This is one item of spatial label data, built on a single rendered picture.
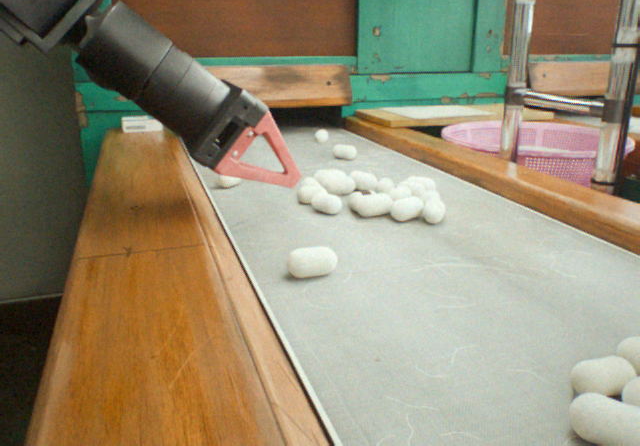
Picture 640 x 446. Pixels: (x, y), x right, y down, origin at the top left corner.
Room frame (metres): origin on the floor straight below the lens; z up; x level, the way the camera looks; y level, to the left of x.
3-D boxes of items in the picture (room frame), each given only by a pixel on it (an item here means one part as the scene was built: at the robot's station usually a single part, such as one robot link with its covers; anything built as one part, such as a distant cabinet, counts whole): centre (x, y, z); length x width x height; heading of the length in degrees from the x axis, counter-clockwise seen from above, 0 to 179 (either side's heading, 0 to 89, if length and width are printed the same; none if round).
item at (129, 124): (0.86, 0.28, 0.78); 0.06 x 0.04 x 0.02; 108
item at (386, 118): (1.00, -0.26, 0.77); 0.33 x 0.15 x 0.01; 108
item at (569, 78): (1.15, -0.56, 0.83); 0.30 x 0.06 x 0.07; 108
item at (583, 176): (0.79, -0.32, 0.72); 0.27 x 0.27 x 0.10
